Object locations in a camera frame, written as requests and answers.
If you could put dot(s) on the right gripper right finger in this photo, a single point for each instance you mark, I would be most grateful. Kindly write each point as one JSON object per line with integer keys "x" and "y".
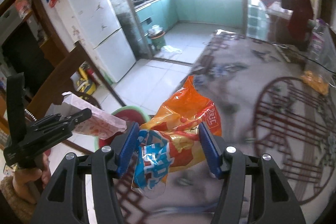
{"x": 272, "y": 199}

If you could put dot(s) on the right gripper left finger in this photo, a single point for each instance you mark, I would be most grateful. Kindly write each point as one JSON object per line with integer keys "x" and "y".
{"x": 64, "y": 198}

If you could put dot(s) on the pink paper packet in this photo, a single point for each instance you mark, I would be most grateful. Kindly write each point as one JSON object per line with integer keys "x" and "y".
{"x": 100, "y": 124}

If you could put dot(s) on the orange snack bag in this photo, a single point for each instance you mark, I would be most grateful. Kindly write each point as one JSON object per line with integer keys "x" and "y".
{"x": 170, "y": 142}

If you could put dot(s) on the red green-rimmed trash bin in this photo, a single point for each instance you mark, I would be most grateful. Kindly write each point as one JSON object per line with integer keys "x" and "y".
{"x": 129, "y": 114}

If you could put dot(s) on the green kitchen trash bin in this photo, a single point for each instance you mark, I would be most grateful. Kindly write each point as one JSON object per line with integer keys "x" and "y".
{"x": 157, "y": 36}

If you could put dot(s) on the teal kitchen cabinets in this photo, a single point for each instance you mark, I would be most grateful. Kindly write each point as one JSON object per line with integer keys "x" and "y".
{"x": 166, "y": 13}

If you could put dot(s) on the left hand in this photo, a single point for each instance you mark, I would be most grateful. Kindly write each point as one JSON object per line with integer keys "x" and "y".
{"x": 22, "y": 177}

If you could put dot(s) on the dark carved wooden chair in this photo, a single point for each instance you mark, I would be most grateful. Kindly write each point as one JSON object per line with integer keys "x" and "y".
{"x": 59, "y": 81}

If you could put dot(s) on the yellow toy on floor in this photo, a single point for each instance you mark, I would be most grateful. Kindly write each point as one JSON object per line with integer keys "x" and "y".
{"x": 85, "y": 84}

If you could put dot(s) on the floral patterned tablecloth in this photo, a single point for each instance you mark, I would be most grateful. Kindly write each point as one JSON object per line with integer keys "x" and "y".
{"x": 265, "y": 108}

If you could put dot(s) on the bag of orange snacks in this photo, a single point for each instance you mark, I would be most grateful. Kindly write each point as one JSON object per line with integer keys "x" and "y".
{"x": 315, "y": 82}

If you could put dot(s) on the white refrigerator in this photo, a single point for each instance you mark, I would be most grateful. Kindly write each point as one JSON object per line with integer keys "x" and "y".
{"x": 95, "y": 25}

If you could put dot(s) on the purple label water bottle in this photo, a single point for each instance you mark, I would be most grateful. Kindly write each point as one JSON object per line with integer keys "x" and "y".
{"x": 316, "y": 44}

